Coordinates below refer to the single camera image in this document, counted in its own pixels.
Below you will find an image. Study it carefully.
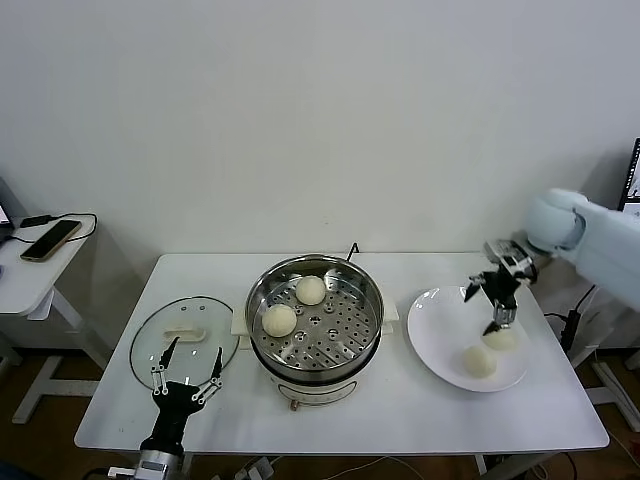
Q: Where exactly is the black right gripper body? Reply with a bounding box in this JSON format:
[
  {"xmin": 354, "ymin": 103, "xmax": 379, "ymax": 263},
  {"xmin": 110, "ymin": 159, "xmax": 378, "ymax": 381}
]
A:
[{"xmin": 482, "ymin": 267, "xmax": 521, "ymax": 309}]

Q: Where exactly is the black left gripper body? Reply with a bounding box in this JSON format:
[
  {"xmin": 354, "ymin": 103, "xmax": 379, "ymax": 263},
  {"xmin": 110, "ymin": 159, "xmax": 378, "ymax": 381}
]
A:
[{"xmin": 142, "ymin": 382, "xmax": 207, "ymax": 454}]

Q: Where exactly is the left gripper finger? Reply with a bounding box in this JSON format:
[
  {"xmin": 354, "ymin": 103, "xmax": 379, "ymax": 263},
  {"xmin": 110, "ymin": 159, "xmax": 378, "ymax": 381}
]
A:
[
  {"xmin": 150, "ymin": 336, "xmax": 180, "ymax": 397},
  {"xmin": 192, "ymin": 347, "xmax": 225, "ymax": 404}
]

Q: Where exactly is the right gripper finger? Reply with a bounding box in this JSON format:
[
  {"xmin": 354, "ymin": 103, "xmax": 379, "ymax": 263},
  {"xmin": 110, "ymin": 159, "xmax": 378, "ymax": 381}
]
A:
[
  {"xmin": 463, "ymin": 271, "xmax": 489, "ymax": 304},
  {"xmin": 482, "ymin": 301, "xmax": 517, "ymax": 337}
]

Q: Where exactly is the round glass pot lid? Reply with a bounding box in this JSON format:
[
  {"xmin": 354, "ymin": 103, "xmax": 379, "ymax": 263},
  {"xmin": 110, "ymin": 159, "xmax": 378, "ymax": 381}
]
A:
[{"xmin": 129, "ymin": 295, "xmax": 240, "ymax": 395}]

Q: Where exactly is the white steamed baozi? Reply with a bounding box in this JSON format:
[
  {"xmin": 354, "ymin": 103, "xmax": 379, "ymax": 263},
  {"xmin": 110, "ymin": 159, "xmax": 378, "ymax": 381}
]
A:
[
  {"xmin": 459, "ymin": 345, "xmax": 500, "ymax": 379},
  {"xmin": 480, "ymin": 327, "xmax": 516, "ymax": 352},
  {"xmin": 261, "ymin": 304, "xmax": 297, "ymax": 338},
  {"xmin": 295, "ymin": 275, "xmax": 326, "ymax": 306}
]

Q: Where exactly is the steel steamer pot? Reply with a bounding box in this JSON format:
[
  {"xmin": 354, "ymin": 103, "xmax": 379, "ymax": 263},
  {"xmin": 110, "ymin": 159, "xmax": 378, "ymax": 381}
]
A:
[{"xmin": 230, "ymin": 292, "xmax": 401, "ymax": 412}]

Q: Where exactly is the perforated steel steamer basket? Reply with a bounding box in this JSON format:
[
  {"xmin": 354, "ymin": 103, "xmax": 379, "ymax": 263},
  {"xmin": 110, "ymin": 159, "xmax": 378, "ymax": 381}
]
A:
[{"xmin": 244, "ymin": 254, "xmax": 385, "ymax": 374}]

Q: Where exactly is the round white plate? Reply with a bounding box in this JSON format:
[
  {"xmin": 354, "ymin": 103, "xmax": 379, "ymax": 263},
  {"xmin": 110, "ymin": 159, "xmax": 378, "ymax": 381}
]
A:
[{"xmin": 406, "ymin": 285, "xmax": 530, "ymax": 394}]

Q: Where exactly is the white side table with laptop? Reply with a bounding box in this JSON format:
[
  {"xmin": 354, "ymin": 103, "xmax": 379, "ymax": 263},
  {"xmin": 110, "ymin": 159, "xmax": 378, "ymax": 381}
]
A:
[{"xmin": 569, "ymin": 284, "xmax": 640, "ymax": 436}]

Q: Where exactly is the white floor power strip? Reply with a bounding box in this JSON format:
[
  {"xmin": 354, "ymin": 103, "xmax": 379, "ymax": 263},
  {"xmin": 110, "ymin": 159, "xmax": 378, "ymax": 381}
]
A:
[{"xmin": 234, "ymin": 455, "xmax": 281, "ymax": 480}]

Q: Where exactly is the white side table with phone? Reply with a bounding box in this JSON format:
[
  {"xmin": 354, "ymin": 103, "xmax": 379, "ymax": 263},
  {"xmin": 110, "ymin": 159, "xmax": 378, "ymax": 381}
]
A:
[{"xmin": 0, "ymin": 212, "xmax": 104, "ymax": 426}]

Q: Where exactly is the gold edged smartphone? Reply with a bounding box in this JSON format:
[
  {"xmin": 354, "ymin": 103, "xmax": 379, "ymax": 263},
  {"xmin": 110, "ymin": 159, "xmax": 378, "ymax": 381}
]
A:
[{"xmin": 20, "ymin": 220, "xmax": 84, "ymax": 263}]

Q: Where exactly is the black open laptop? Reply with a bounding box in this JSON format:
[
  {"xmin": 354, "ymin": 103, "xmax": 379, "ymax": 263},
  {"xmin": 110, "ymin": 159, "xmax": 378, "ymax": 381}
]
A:
[{"xmin": 618, "ymin": 138, "xmax": 640, "ymax": 215}]

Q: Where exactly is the grey open laptop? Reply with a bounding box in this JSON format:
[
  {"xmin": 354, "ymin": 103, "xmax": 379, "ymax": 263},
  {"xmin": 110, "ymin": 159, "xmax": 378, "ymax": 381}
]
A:
[{"xmin": 0, "ymin": 174, "xmax": 24, "ymax": 246}]

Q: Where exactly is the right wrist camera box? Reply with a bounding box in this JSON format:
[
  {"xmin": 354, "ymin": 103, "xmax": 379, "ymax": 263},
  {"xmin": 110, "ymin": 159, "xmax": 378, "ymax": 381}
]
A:
[{"xmin": 483, "ymin": 238, "xmax": 537, "ymax": 284}]

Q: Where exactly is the black power adapter with cord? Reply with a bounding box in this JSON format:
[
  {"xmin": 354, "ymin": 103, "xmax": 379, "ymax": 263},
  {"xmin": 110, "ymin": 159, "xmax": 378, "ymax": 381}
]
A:
[{"xmin": 543, "ymin": 299, "xmax": 584, "ymax": 354}]

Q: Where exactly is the thin black charging cable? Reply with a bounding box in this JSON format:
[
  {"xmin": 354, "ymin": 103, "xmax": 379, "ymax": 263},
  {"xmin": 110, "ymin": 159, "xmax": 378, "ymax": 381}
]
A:
[{"xmin": 0, "ymin": 213, "xmax": 99, "ymax": 251}]

